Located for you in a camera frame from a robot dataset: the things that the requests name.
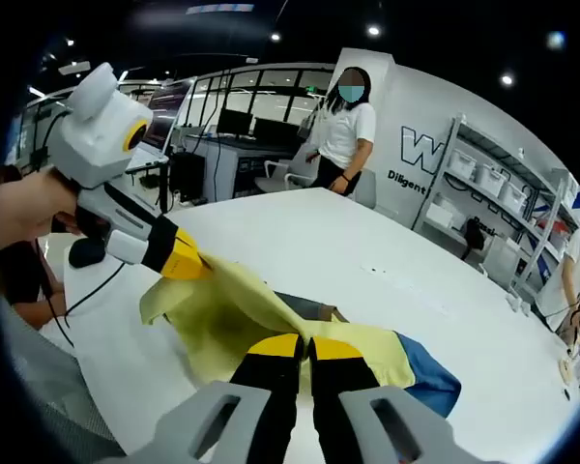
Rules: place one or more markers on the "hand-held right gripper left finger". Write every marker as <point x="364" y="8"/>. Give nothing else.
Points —
<point x="270" y="386"/>

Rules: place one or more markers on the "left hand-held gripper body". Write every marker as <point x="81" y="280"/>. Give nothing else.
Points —
<point x="96" y="135"/>

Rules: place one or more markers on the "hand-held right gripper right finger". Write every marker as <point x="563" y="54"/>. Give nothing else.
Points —
<point x="338" y="391"/>

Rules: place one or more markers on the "yellow blue grey garment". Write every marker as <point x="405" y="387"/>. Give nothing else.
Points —
<point x="232" y="299"/>

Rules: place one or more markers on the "person's left hand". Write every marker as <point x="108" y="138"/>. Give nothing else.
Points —
<point x="29" y="208"/>

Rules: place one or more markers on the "black computer tower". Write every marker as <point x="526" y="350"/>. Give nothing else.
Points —
<point x="188" y="176"/>

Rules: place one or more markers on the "silver laptop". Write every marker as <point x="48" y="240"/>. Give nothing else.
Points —
<point x="166" y="116"/>

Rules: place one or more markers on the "person's torso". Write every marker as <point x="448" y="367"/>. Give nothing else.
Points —
<point x="21" y="280"/>

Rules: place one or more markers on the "black computer monitor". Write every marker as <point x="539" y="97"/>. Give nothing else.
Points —
<point x="234" y="123"/>
<point x="276" y="131"/>

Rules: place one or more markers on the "white office chair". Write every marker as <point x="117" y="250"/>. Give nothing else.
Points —
<point x="290" y="176"/>

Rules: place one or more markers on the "grey mesh chair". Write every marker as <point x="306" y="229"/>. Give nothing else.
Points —
<point x="38" y="386"/>

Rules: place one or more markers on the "small black object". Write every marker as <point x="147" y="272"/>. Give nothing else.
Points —
<point x="566" y="394"/>

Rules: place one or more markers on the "beige flat object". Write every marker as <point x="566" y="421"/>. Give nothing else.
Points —
<point x="567" y="371"/>

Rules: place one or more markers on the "grey metal shelving rack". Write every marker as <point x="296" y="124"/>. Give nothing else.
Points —
<point x="438" y="174"/>

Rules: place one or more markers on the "white storage bin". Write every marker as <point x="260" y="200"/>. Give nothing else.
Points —
<point x="489" y="179"/>
<point x="461" y="163"/>
<point x="516" y="197"/>

